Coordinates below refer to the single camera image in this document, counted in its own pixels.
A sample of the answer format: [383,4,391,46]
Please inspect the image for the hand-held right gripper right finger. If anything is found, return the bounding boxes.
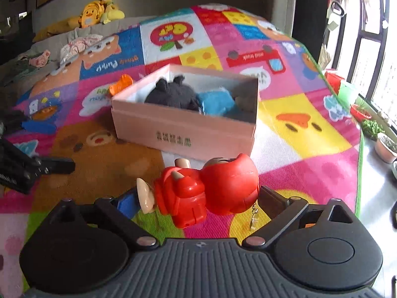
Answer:
[243,186,362,251]

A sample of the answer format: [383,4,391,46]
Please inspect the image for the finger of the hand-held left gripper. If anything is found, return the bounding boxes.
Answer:
[37,158,76,176]

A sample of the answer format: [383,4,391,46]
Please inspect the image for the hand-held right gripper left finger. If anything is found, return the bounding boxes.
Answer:
[46,189,157,251]

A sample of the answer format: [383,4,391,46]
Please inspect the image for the red figurine doll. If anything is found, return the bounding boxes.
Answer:
[136,153,261,232]

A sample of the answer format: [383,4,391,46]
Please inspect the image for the pink cardboard box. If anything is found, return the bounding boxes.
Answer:
[111,63,260,162]

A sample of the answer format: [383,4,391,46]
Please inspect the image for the dark grey item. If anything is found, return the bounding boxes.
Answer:
[231,80,259,123]

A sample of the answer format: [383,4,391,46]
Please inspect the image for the black plush toy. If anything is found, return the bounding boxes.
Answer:
[144,75,201,112]

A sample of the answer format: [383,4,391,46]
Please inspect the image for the colourful cartoon play mat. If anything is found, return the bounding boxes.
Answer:
[0,3,365,298]

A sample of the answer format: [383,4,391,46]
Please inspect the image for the orange toy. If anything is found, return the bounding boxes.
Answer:
[108,74,134,97]

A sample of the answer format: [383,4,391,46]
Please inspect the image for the small pink floral cloth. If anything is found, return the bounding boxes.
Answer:
[28,49,51,68]

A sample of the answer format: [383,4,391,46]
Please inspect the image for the green leafy plant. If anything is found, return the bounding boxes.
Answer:
[361,119,385,142]

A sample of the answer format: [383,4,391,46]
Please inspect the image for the red plant pot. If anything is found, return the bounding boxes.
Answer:
[350,97,372,122]

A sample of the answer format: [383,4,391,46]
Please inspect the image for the green container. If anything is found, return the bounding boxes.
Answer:
[337,80,361,106]

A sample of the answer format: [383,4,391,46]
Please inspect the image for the red box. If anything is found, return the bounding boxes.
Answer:
[324,71,346,95]

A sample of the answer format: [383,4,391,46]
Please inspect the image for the yellow pillow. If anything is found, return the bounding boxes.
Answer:
[32,15,83,43]

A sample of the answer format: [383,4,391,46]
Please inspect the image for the yellow duck backpack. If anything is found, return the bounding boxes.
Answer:
[77,0,106,29]

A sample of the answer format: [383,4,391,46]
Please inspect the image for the yellow duck plush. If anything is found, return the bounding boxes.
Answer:
[99,0,125,25]

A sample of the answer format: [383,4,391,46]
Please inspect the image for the window frame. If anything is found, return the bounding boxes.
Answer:
[323,0,397,122]

